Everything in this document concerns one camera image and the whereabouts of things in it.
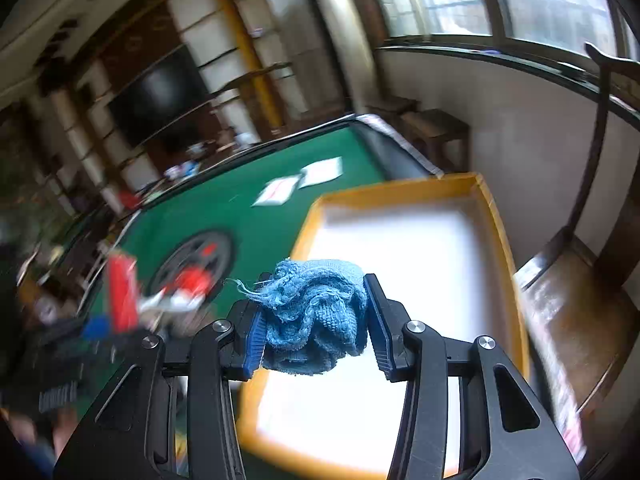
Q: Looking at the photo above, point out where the red snack bag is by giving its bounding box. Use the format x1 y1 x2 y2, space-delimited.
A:
106 249 139 334

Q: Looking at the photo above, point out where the blue knitted cloth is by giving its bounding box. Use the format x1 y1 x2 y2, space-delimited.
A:
235 259 368 376

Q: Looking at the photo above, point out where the dark wooden chair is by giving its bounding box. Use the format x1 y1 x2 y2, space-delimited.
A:
513 41 640 416

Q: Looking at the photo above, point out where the white paper sheet left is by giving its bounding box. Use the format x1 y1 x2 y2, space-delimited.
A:
253 174 302 207

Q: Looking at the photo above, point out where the white paper sheet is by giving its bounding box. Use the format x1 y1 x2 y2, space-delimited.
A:
298 157 343 188
253 174 302 207

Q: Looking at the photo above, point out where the white paper sheet right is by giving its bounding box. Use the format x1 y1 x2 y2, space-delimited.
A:
298 157 343 188

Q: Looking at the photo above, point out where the white standing air conditioner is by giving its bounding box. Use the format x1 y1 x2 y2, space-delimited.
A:
309 0 381 115

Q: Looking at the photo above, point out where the black wall television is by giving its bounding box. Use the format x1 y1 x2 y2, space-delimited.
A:
107 44 209 148

